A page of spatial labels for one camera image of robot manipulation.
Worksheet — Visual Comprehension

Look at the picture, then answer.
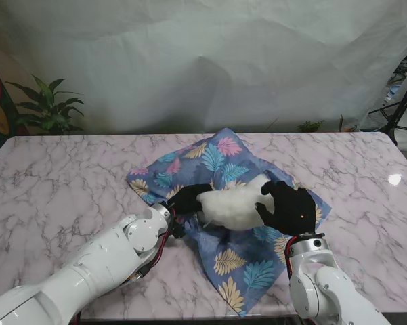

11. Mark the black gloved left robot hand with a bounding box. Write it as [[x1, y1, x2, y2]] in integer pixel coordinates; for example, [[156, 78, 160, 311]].
[[165, 183, 215, 217]]

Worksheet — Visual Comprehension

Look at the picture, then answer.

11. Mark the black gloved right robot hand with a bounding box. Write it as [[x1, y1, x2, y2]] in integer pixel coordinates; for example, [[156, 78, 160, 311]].
[[255, 180, 318, 236]]

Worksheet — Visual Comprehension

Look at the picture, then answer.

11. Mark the white pillow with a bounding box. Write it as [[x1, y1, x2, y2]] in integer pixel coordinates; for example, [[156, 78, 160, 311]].
[[196, 171, 277, 232]]

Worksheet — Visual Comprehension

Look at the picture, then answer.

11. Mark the purple floral pillowcase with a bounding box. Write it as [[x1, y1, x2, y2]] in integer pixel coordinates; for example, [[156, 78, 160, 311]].
[[126, 127, 333, 314]]

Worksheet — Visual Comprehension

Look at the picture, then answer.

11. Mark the small green plant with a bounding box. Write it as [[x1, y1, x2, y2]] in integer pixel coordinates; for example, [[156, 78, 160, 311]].
[[296, 119, 325, 133]]

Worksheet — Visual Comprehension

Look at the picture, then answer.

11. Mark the small orange pot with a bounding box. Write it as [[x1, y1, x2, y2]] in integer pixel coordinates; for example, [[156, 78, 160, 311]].
[[339, 114, 359, 133]]

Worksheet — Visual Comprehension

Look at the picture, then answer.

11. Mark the white backdrop sheet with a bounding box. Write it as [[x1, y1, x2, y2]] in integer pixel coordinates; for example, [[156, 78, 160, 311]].
[[0, 0, 407, 137]]

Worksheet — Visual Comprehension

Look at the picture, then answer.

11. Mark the black tripod stand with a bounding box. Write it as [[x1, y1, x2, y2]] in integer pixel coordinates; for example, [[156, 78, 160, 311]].
[[368, 57, 407, 147]]

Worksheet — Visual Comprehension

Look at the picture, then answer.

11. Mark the large green leafy plant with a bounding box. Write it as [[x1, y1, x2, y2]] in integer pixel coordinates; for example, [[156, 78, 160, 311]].
[[5, 74, 86, 135]]

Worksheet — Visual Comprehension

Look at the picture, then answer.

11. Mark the red black right arm cable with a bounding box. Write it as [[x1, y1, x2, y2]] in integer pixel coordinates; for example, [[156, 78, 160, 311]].
[[282, 236, 301, 272]]

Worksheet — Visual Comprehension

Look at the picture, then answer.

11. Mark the red black arm cable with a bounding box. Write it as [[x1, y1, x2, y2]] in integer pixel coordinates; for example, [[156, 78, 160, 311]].
[[72, 209, 177, 322], [282, 236, 301, 272]]

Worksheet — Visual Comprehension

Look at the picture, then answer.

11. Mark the red black left arm cable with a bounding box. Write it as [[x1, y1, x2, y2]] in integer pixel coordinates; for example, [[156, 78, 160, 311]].
[[72, 209, 177, 322]]

